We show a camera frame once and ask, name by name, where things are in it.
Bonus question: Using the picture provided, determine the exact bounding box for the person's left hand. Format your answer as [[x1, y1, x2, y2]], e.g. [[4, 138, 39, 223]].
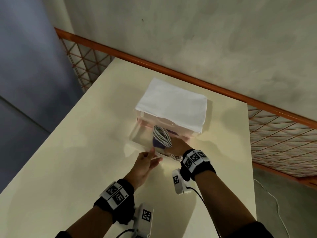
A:
[[123, 147, 164, 190]]

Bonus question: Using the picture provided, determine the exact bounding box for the person's right hand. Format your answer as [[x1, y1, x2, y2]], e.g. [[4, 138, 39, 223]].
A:
[[170, 136, 194, 158]]

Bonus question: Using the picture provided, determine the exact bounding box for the person's left forearm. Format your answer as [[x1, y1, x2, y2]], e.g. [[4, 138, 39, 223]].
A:
[[65, 205, 114, 238]]

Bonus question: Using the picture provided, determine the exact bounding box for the person's right forearm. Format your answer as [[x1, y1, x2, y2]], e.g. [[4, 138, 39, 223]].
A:
[[194, 170, 257, 238]]

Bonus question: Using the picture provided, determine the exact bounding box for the person's black shirt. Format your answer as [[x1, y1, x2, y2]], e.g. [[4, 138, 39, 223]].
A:
[[54, 221, 274, 238]]

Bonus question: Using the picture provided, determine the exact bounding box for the purple round sticker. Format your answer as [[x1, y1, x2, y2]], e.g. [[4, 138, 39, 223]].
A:
[[151, 131, 179, 149]]

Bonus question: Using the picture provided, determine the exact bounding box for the black marker wristband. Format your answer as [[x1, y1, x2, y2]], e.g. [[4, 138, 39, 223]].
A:
[[180, 149, 217, 182], [93, 178, 135, 225]]

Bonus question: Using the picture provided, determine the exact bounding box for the white folded cloth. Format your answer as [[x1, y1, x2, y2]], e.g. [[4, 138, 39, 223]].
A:
[[135, 77, 208, 134]]

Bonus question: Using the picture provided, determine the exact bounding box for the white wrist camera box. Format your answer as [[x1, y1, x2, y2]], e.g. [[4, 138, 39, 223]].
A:
[[172, 168, 193, 195], [132, 203, 154, 238]]

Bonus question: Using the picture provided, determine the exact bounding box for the black camera cable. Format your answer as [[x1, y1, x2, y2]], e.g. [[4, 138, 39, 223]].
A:
[[118, 228, 135, 238], [186, 187, 221, 238]]

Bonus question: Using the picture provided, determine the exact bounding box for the thin white floor cable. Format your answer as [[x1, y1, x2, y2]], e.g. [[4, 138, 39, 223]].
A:
[[254, 179, 289, 238]]

